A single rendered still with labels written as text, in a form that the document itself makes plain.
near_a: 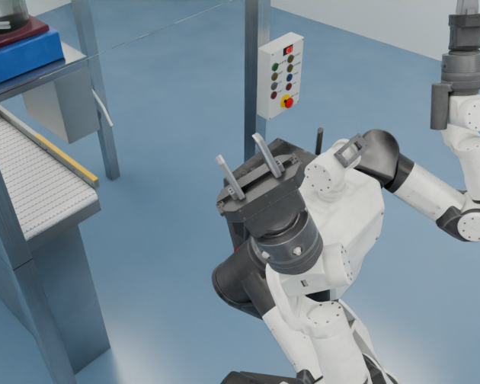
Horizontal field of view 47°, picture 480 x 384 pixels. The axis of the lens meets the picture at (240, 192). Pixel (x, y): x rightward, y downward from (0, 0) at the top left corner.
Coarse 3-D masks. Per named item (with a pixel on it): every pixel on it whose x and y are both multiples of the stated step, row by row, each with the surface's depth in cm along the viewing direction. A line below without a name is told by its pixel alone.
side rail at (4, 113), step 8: (0, 112) 200; (8, 112) 197; (8, 120) 198; (16, 120) 193; (24, 128) 190; (32, 136) 188; (40, 144) 186; (64, 160) 178; (72, 168) 176; (80, 176) 174; (96, 184) 170
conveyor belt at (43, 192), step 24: (0, 120) 200; (0, 144) 189; (24, 144) 189; (0, 168) 179; (24, 168) 179; (48, 168) 179; (24, 192) 170; (48, 192) 170; (72, 192) 170; (24, 216) 162; (48, 216) 163
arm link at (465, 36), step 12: (456, 24) 110; (468, 24) 109; (456, 36) 112; (468, 36) 111; (456, 48) 114; (468, 48) 112; (444, 60) 116; (456, 60) 113; (468, 60) 112; (444, 72) 116; (456, 72) 114; (468, 72) 113
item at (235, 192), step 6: (222, 162) 69; (222, 168) 69; (228, 168) 69; (228, 174) 70; (228, 180) 70; (234, 180) 70; (234, 186) 71; (234, 192) 72; (240, 192) 71; (234, 198) 73; (240, 198) 72
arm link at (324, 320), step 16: (272, 272) 84; (272, 288) 84; (288, 304) 85; (304, 304) 89; (320, 304) 90; (336, 304) 89; (288, 320) 86; (304, 320) 85; (320, 320) 86; (336, 320) 85; (320, 336) 86
